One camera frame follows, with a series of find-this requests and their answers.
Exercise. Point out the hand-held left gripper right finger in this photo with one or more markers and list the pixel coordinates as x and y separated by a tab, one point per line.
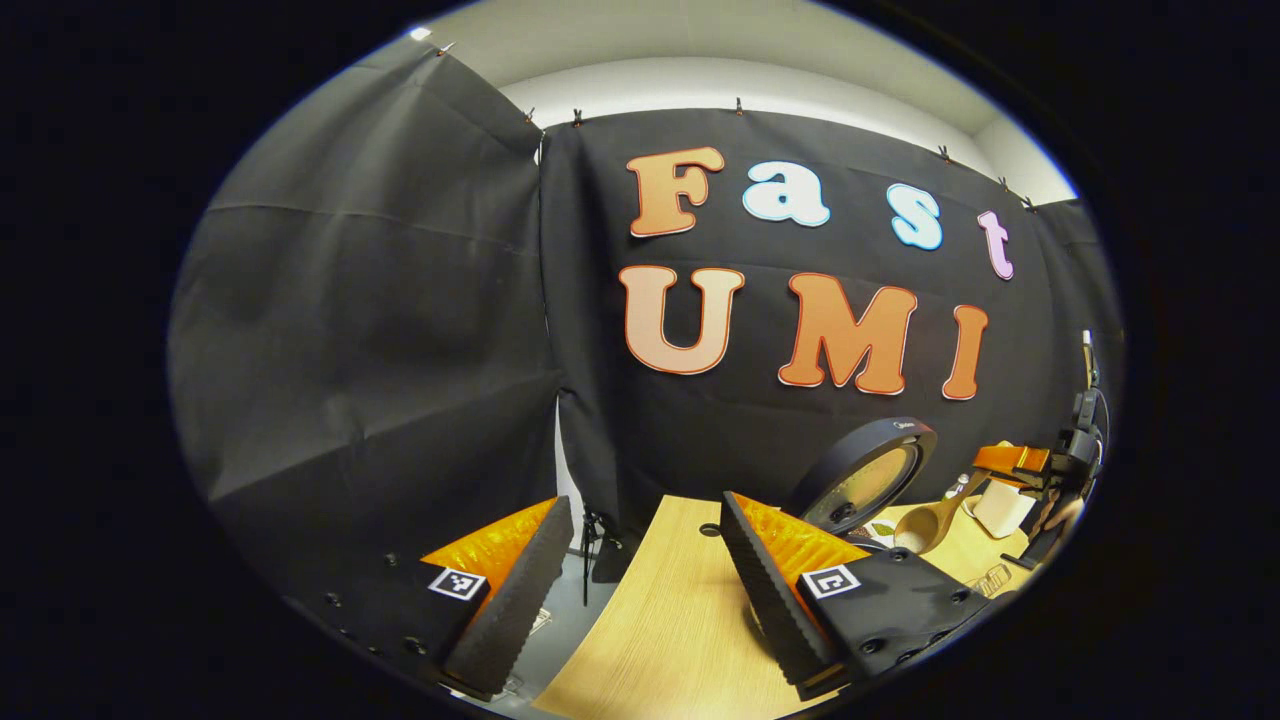
775	600

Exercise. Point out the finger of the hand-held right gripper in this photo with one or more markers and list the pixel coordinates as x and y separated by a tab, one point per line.
1010	459

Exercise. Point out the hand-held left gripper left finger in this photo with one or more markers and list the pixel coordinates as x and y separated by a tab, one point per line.
510	600

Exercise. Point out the wooden spoon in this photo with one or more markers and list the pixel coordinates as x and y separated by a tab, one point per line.
918	530

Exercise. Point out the dark grey rice cooker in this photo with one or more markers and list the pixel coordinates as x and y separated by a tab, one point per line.
860	440

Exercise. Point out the white toaster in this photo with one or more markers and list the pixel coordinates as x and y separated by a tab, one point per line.
1005	512

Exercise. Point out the black backdrop stand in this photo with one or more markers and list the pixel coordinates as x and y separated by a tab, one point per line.
588	545

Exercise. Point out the black backdrop cloth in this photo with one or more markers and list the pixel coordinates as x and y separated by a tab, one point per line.
400	330

